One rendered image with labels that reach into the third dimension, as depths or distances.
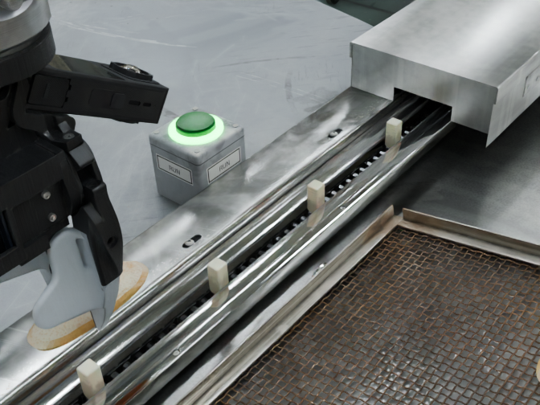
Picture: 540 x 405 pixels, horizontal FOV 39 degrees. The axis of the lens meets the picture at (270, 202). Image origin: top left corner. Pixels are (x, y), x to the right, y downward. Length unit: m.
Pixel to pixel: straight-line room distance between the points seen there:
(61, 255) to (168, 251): 0.22
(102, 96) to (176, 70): 0.59
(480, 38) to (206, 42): 0.41
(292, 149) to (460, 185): 0.18
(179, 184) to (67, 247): 0.32
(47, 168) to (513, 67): 0.55
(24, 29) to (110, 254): 0.15
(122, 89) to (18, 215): 0.10
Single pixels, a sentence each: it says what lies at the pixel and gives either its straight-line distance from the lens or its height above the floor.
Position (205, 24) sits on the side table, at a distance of 1.16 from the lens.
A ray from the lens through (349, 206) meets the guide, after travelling 0.71.
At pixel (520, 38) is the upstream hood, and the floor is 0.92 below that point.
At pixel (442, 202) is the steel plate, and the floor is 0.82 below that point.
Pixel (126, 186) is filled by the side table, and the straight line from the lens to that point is 0.83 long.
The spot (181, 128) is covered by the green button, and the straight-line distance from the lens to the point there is 0.75.
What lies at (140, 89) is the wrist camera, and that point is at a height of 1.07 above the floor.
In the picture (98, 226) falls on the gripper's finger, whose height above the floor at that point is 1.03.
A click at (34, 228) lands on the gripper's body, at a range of 0.44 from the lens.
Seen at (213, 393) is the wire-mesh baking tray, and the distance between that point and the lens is 0.52.
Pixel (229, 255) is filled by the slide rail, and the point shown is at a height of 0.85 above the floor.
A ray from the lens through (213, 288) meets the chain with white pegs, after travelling 0.65.
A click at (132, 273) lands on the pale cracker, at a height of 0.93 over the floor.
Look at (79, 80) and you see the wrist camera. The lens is 0.44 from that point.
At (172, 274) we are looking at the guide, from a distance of 0.65.
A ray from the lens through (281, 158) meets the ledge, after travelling 0.77.
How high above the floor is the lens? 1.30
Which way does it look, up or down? 38 degrees down
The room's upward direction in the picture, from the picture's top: 3 degrees counter-clockwise
